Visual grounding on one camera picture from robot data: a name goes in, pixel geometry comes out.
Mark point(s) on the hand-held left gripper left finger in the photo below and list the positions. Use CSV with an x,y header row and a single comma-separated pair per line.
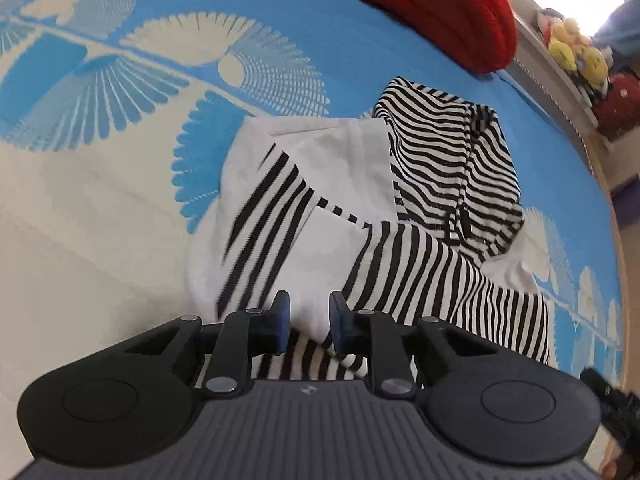
x,y
281,320

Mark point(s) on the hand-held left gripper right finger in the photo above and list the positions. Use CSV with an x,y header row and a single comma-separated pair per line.
x,y
337,322

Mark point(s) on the black white striped garment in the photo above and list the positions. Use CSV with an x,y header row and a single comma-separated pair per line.
x,y
340,170

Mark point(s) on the blue white patterned mat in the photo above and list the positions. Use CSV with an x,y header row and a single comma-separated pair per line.
x,y
100,200

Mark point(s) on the pile of plush toys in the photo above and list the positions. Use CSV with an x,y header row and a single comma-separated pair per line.
x,y
550,80

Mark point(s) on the red plush toy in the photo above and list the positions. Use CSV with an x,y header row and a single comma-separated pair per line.
x,y
620,102

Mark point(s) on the yellow plush toy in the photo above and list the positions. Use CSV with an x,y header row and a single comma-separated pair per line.
x,y
575,50

